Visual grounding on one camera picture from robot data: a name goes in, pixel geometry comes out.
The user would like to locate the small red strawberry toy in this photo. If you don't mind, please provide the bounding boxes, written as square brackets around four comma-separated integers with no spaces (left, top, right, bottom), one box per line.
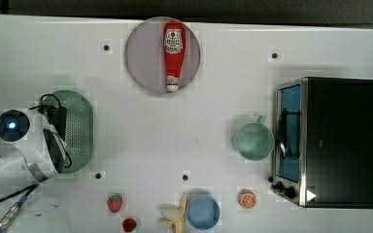
[122,218,137,232]

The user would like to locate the orange slice toy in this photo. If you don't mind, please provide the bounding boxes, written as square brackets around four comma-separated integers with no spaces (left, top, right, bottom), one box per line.
[238,189,256,209]

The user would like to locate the green oval strainer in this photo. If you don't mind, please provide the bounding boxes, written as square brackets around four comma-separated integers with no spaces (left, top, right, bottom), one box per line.
[39,90,94,174]

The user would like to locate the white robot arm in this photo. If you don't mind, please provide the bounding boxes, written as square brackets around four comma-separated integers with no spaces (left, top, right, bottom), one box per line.
[0,109,68,233]

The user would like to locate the grey round plate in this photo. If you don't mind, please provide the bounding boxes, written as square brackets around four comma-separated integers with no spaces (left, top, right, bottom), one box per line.
[124,17,201,94]

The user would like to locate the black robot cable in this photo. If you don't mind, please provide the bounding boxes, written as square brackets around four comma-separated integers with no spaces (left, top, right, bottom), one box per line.
[0,93,73,212]

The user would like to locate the green mug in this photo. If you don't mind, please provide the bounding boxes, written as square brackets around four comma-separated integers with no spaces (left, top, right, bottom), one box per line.
[232,116,275,161]

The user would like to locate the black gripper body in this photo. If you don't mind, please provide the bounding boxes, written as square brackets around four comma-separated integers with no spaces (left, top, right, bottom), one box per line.
[50,107,67,140]

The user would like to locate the large red strawberry toy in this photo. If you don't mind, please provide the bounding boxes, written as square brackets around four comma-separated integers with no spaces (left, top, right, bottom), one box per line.
[107,193,123,213]

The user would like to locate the blue bowl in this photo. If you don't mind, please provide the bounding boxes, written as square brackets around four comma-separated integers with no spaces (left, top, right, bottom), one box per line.
[186,194,220,230]

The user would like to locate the peeled banana toy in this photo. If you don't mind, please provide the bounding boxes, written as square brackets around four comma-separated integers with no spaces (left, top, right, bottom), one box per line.
[159,194,188,233]

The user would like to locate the red ketchup bottle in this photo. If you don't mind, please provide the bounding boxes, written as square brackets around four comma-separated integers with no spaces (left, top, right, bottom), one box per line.
[163,20,186,92]

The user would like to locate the black toaster oven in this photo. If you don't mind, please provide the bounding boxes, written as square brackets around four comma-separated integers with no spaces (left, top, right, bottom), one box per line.
[269,77,373,209]

